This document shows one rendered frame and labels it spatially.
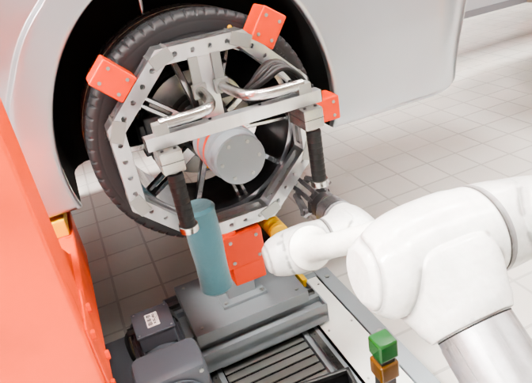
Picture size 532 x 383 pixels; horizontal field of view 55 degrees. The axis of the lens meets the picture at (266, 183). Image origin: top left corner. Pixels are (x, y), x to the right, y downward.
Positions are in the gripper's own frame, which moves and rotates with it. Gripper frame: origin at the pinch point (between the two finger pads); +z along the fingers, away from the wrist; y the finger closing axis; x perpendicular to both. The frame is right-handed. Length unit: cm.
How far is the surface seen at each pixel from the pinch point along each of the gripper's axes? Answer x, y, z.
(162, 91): 44.3, 2.4, 15.8
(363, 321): -49, -30, -9
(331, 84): 4.1, 30.5, 6.2
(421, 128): -149, 59, 129
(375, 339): 14, -11, -68
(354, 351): -42, -37, -18
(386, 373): 9, -15, -71
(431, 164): -129, 38, 84
